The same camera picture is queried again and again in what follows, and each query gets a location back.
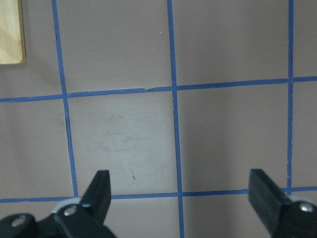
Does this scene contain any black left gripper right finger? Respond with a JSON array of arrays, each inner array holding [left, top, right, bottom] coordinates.
[[249, 169, 317, 238]]

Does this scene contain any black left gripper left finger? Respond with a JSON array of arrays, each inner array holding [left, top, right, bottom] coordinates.
[[52, 170, 115, 238]]

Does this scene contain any wooden mug tree stand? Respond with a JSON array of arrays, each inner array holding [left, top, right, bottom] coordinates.
[[0, 0, 26, 65]]

